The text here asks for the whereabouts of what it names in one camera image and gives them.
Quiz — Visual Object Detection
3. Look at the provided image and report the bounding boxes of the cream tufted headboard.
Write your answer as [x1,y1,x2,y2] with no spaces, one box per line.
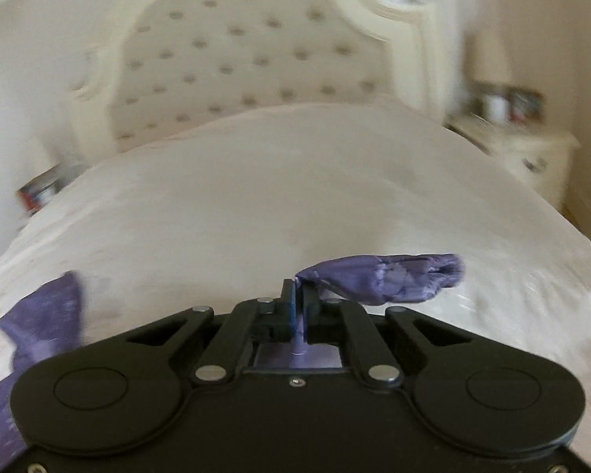
[68,0,453,165]

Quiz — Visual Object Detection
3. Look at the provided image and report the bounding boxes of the cream right nightstand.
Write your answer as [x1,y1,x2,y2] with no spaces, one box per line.
[447,115,580,210]

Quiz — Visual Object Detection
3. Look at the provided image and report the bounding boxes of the red box on nightstand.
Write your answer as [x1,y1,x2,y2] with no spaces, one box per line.
[15,164,88,217]

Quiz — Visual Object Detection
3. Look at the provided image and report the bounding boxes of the purple patterned garment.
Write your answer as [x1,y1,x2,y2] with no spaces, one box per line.
[0,254,464,472]

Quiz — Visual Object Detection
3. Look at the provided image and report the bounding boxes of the white lamp right side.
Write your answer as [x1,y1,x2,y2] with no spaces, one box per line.
[465,29,513,87]

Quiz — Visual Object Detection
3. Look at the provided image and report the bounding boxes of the white satin bedspread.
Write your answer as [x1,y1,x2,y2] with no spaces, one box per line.
[0,101,591,465]

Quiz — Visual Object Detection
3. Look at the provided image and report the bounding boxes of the framed photo on nightstand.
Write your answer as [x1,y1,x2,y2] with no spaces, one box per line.
[507,87,546,124]

